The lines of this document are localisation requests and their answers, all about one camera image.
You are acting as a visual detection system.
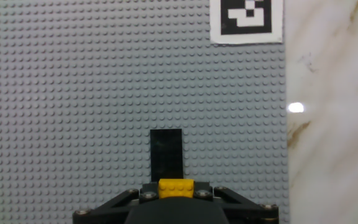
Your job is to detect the grey Lego baseplate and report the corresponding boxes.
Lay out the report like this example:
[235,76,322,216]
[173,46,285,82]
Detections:
[0,0,290,224]

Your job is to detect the black white ArUco marker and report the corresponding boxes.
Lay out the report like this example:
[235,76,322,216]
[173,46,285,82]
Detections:
[209,0,284,45]

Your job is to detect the yellow Lego brick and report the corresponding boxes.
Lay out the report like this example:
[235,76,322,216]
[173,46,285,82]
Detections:
[157,178,195,200]

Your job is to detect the black Lego brick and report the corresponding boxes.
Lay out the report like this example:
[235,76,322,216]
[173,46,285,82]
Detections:
[149,128,185,183]

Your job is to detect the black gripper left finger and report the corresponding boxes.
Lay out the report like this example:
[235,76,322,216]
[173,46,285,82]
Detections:
[72,182,160,224]

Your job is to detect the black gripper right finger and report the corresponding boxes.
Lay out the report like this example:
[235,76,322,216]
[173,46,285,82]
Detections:
[193,181,280,224]

